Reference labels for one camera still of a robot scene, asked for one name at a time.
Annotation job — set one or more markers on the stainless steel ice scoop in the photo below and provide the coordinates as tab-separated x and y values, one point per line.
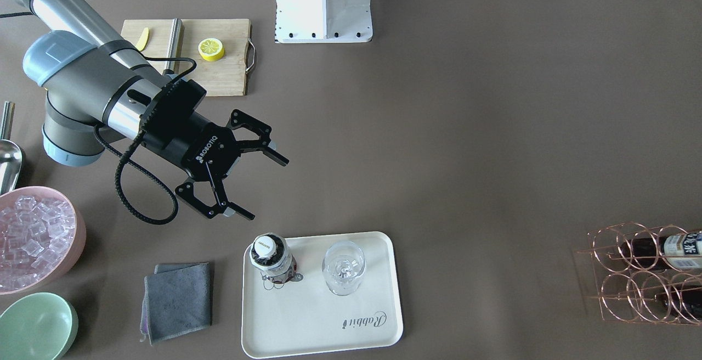
12	156

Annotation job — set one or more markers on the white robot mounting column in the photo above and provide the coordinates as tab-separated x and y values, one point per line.
323	21

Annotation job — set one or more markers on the tea bottle white cap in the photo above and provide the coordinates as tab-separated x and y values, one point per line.
680	251
684	303
271	255

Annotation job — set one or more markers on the cream rabbit tray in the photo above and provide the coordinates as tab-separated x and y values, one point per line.
298	318

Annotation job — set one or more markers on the half lemon slice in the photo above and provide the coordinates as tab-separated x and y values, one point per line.
211	49

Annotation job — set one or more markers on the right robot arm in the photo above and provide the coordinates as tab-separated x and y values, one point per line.
103	94

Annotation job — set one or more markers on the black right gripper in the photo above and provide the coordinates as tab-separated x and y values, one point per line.
193	148

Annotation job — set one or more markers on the grey folded cloth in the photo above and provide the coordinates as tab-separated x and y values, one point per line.
177	301

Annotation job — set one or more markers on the clear wine glass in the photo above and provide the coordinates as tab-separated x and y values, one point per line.
344	267

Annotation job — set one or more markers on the pink ribbed ice bowl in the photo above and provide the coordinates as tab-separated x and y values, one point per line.
43	235

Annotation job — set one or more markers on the bamboo cutting board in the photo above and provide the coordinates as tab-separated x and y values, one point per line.
226	77

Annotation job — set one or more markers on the copper wire bottle basket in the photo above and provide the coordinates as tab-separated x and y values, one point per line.
621	292

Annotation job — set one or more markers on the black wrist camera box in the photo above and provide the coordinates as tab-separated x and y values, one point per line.
170	109

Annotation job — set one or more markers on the mint green bowl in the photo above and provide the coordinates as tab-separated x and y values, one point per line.
38	326

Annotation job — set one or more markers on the yellow plastic knife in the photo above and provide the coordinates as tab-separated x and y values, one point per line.
143	39

